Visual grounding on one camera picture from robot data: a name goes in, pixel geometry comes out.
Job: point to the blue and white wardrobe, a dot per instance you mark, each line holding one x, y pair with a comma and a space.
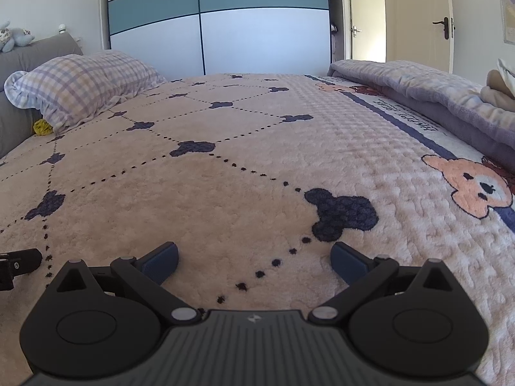
261, 36

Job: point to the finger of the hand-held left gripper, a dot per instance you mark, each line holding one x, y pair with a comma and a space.
24, 260

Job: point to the plaid pillow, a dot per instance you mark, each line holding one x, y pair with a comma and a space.
80, 84

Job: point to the wall poster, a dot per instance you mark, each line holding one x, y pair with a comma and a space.
507, 12

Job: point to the cream room door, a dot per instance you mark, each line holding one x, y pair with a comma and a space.
414, 8

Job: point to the narrow corner shelf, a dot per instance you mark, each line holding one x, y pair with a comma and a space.
337, 16

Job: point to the grey padded headboard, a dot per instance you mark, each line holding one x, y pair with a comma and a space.
36, 54

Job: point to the grey plush toy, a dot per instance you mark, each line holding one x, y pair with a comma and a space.
14, 36

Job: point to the yellow cloth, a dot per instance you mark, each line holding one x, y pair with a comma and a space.
43, 128

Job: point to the beige cloth pile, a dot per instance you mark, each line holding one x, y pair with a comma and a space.
499, 92

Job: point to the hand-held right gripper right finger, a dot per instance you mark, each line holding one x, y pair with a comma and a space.
346, 263

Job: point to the cream hallway door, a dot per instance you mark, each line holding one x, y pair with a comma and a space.
368, 8

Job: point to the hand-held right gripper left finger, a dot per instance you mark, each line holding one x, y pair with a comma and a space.
161, 263

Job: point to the purple folded quilt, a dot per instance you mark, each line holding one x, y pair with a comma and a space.
422, 84

